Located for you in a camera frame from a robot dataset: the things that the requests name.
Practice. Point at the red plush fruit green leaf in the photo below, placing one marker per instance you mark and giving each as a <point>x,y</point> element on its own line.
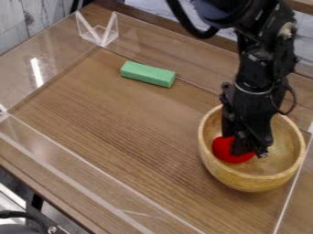
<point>221,148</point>

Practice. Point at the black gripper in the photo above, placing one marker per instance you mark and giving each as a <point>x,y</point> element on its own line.
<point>248,112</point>

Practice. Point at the light wooden bowl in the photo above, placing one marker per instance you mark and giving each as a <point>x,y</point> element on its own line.
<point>257,175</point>

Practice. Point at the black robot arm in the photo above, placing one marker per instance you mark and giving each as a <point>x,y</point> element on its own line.
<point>265,27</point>

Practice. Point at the clear acrylic corner bracket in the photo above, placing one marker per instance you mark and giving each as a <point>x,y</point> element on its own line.
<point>98,35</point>

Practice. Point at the clear acrylic tray wall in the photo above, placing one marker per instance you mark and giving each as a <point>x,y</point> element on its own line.
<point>84,191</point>

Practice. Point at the green rectangular block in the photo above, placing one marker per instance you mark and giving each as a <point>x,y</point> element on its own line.
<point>149,74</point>

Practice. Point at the black table leg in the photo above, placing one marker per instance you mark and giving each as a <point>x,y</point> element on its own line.
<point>36,202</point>

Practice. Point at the black device bottom left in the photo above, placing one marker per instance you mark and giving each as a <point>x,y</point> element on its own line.
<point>36,223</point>

